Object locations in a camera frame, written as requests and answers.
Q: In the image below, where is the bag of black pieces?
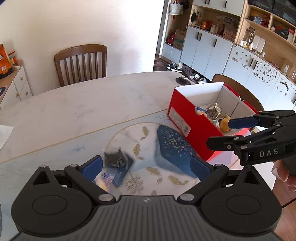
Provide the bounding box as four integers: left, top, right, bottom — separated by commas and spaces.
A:
104, 148, 129, 168

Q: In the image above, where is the silver foil snack bag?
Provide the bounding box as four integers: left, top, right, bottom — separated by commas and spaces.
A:
206, 103, 229, 121

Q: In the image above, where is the blue soda biscuit packet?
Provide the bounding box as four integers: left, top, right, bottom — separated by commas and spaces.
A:
195, 106, 208, 117

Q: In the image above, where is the blueberry bread packet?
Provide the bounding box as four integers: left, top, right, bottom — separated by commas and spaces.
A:
93, 172, 115, 192

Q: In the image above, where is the person right hand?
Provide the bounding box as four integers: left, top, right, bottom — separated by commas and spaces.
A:
271, 160, 296, 192

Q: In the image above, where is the light wooden chair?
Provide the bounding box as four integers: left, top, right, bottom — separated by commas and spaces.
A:
212, 74, 264, 112

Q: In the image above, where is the red cardboard shoe box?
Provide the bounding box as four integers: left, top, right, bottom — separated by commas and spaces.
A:
168, 82, 258, 161

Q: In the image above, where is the grey phone stand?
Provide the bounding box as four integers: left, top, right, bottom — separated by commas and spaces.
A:
176, 76, 191, 86

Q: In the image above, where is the tissue pack with paper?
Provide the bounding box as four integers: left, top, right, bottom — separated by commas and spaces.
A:
0, 125, 14, 149

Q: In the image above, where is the white side cabinet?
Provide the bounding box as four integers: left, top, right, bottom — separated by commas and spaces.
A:
1, 61, 33, 109

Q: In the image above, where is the dark wooden chair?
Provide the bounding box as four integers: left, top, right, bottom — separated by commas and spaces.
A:
54, 44, 107, 87

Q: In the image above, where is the orange snack bag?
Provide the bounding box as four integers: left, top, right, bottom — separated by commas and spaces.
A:
0, 44, 13, 79

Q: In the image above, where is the white wall cabinet unit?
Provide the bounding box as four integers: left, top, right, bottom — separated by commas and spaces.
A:
161, 1, 295, 110

